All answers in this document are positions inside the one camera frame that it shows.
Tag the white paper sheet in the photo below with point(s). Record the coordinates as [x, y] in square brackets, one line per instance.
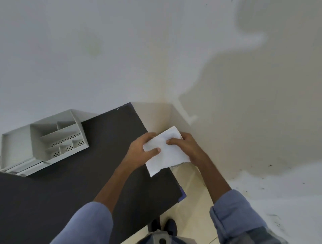
[168, 157]

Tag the person's left hand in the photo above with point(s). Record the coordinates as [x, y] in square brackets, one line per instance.
[134, 153]

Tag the blue table corner guard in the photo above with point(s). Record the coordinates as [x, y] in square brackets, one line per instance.
[183, 194]

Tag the person's right forearm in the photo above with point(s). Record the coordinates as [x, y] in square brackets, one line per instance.
[231, 211]

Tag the person's right thumb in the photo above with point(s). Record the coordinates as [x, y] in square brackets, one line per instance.
[174, 141]

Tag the person's left forearm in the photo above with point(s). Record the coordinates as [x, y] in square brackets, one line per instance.
[100, 211]

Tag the person's black shoe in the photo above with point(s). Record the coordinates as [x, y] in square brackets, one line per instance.
[156, 225]
[171, 226]

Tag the person's right hand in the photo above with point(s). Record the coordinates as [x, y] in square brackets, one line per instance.
[192, 150]

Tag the gray chest-mounted device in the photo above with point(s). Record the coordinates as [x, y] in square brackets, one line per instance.
[161, 238]

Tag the person's left thumb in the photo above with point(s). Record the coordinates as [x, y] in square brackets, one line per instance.
[153, 151]

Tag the white desk organizer tray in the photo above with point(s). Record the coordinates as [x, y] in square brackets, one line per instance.
[44, 144]

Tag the person's black left shoe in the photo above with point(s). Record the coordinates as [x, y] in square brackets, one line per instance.
[156, 225]

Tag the person's black right shoe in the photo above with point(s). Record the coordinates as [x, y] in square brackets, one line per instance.
[171, 226]

